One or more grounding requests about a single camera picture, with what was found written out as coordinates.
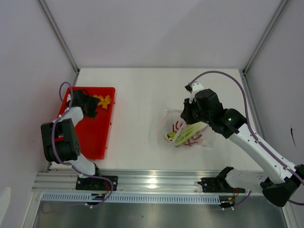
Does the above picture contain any yellow toy food piece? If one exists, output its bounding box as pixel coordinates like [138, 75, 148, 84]
[93, 95, 111, 109]

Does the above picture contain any green white toy celery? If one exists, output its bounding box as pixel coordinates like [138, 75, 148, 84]
[161, 121, 208, 147]

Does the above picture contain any clear zip top bag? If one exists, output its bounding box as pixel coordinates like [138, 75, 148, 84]
[156, 108, 216, 149]

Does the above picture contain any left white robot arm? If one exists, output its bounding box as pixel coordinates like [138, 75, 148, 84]
[40, 89, 103, 190]

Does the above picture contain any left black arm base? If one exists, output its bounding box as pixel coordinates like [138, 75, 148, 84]
[76, 175, 118, 191]

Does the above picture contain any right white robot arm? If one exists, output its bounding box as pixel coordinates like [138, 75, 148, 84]
[180, 85, 304, 208]

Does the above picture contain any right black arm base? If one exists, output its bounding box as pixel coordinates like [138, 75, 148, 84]
[197, 177, 246, 193]

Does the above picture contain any red plastic tray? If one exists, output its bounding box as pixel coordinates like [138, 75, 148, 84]
[72, 86, 116, 160]

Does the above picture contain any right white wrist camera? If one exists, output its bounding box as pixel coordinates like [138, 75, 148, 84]
[185, 81, 204, 104]

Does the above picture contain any aluminium mounting rail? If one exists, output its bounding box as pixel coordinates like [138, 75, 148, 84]
[31, 169, 291, 197]

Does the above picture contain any white slotted cable duct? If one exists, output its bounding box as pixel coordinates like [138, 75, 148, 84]
[41, 192, 221, 205]

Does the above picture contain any left aluminium frame post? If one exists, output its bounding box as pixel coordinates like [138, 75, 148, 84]
[36, 0, 80, 74]

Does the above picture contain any aluminium frame post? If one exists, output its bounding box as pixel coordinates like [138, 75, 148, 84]
[36, 0, 80, 74]
[242, 0, 292, 76]

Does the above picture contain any right aluminium frame post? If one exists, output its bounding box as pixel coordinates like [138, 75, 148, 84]
[242, 0, 292, 76]

